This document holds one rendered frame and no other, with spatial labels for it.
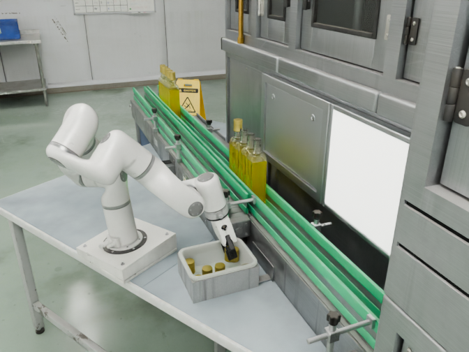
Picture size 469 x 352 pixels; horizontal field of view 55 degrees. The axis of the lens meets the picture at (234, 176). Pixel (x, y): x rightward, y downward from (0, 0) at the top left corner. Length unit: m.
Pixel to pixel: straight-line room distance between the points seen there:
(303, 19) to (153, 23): 5.95
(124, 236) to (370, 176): 0.83
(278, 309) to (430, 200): 0.89
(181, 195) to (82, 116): 0.33
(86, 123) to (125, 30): 6.16
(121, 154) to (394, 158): 0.68
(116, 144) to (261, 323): 0.65
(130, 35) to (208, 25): 1.26
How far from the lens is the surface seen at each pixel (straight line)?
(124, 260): 1.54
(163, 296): 1.46
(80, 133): 1.22
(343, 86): 1.32
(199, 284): 1.39
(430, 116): 0.57
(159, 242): 1.59
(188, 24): 7.57
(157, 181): 1.22
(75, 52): 7.32
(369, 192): 1.27
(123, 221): 1.55
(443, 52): 0.56
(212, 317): 1.38
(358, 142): 1.28
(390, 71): 1.20
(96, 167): 1.16
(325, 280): 1.24
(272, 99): 1.70
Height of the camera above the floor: 1.67
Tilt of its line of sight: 24 degrees down
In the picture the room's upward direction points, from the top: straight up
